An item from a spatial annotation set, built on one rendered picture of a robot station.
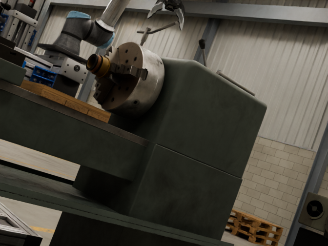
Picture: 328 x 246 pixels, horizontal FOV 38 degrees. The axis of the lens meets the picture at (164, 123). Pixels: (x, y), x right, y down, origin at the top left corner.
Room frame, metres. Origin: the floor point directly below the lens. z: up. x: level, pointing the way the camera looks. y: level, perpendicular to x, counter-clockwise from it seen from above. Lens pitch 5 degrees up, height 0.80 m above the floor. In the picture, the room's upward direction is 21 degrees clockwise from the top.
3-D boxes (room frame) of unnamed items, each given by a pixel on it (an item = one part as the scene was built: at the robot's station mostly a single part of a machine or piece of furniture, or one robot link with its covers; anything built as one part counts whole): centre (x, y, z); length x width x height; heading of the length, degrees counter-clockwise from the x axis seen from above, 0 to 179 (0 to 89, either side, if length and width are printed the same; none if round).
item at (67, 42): (2.54, 0.63, 1.21); 0.15 x 0.15 x 0.10
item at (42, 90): (1.89, 0.43, 0.89); 0.36 x 0.30 x 0.04; 40
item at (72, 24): (2.55, 0.62, 1.33); 0.13 x 0.12 x 0.14; 120
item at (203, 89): (2.35, -0.08, 1.06); 0.59 x 0.48 x 0.39; 130
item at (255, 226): (9.83, -2.40, 0.22); 1.25 x 0.86 x 0.44; 140
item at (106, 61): (1.98, 0.33, 1.08); 0.09 x 0.09 x 0.09; 40
